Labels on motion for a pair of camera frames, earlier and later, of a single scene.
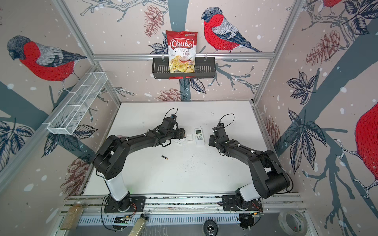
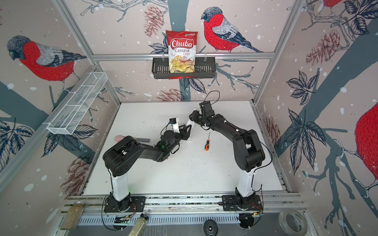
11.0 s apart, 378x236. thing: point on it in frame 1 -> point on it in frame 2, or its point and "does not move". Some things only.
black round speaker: (210, 227) does not move
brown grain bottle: (71, 220) does not move
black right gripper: (211, 137) -> (194, 116)
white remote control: (199, 136) -> (190, 122)
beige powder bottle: (139, 225) does not move
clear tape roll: (293, 222) does not move
